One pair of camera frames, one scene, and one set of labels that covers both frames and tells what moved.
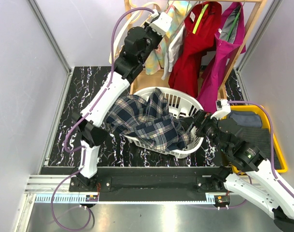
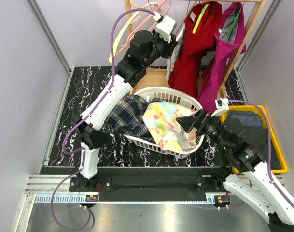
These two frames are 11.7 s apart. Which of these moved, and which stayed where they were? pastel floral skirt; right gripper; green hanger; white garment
Moved: pastel floral skirt
Stayed: white garment; green hanger; right gripper
